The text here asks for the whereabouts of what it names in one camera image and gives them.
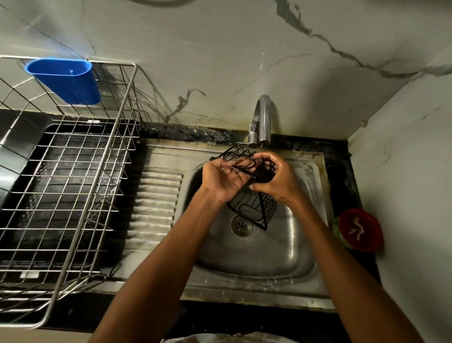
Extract person's right hand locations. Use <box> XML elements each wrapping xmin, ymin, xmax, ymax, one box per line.
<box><xmin>249</xmin><ymin>152</ymin><xmax>308</xmax><ymax>208</ymax></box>

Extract person's left hand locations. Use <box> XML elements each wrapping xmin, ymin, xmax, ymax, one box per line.
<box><xmin>199</xmin><ymin>157</ymin><xmax>257</xmax><ymax>205</ymax></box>

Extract black wire basket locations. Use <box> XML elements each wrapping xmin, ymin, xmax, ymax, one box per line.
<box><xmin>210</xmin><ymin>144</ymin><xmax>279</xmax><ymax>231</ymax></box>

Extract steel wire dish rack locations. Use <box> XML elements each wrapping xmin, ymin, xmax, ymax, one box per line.
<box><xmin>0</xmin><ymin>55</ymin><xmax>140</xmax><ymax>329</ymax></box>

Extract person's left forearm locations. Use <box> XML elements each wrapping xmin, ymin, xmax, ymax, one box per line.
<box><xmin>88</xmin><ymin>189</ymin><xmax>226</xmax><ymax>343</ymax></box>

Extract person's right forearm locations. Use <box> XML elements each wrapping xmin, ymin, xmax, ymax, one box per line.
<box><xmin>291</xmin><ymin>196</ymin><xmax>424</xmax><ymax>343</ymax></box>

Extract person's patterned clothing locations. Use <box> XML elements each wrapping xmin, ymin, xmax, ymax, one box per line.
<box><xmin>173</xmin><ymin>331</ymin><xmax>301</xmax><ymax>343</ymax></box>

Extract round sink drain strainer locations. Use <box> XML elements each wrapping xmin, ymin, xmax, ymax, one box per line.
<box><xmin>231</xmin><ymin>214</ymin><xmax>255</xmax><ymax>238</ymax></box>

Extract chrome sink faucet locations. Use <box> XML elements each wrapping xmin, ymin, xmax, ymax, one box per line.
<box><xmin>236</xmin><ymin>94</ymin><xmax>273</xmax><ymax>148</ymax></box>

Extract stainless steel sink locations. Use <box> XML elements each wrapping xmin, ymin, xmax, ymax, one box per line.
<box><xmin>88</xmin><ymin>138</ymin><xmax>336</xmax><ymax>313</ymax></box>

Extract white scrap in bowl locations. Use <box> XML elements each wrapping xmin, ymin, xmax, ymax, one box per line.
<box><xmin>347</xmin><ymin>217</ymin><xmax>366</xmax><ymax>239</ymax></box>

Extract red and green bowl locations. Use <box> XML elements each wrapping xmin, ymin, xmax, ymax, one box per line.
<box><xmin>331</xmin><ymin>208</ymin><xmax>385</xmax><ymax>253</ymax></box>

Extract dark steel drip tray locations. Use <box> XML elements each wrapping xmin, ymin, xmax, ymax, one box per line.
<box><xmin>0</xmin><ymin>109</ymin><xmax>137</xmax><ymax>283</ymax></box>

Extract blue plastic cutlery holder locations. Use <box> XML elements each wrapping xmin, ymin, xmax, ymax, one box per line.
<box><xmin>24</xmin><ymin>58</ymin><xmax>102</xmax><ymax>106</ymax></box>

